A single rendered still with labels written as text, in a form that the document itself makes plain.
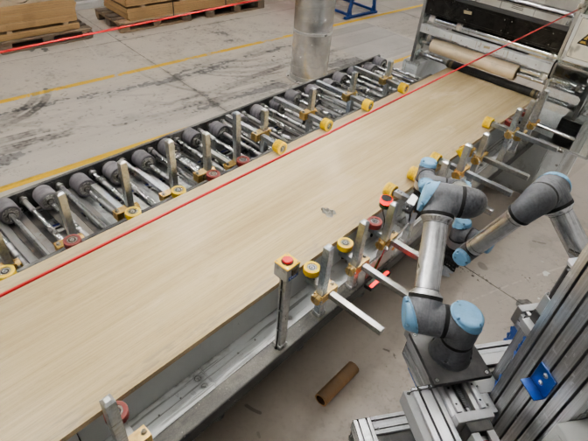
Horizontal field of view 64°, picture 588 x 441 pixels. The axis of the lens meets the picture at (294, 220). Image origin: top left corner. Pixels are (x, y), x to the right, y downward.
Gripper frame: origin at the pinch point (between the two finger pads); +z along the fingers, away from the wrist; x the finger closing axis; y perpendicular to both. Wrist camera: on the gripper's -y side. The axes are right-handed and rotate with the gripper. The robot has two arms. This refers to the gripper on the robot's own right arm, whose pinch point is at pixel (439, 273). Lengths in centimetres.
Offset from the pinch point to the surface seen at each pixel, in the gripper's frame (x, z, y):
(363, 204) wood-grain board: 7, -9, -54
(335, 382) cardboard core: -42, 74, -22
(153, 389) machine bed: -132, 11, -51
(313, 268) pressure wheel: -50, -9, -40
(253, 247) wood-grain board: -61, -9, -69
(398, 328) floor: 23, 82, -21
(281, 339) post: -81, 5, -29
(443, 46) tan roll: 226, -29, -133
